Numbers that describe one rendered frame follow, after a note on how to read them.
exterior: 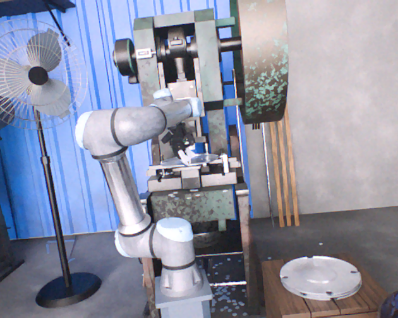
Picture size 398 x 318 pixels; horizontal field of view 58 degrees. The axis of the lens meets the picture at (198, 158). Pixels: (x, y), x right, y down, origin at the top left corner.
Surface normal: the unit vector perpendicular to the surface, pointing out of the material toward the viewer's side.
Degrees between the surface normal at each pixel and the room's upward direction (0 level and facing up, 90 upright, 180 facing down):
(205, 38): 90
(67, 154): 90
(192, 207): 90
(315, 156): 90
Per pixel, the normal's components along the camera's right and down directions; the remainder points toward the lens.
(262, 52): -0.03, 0.39
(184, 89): -0.06, 0.17
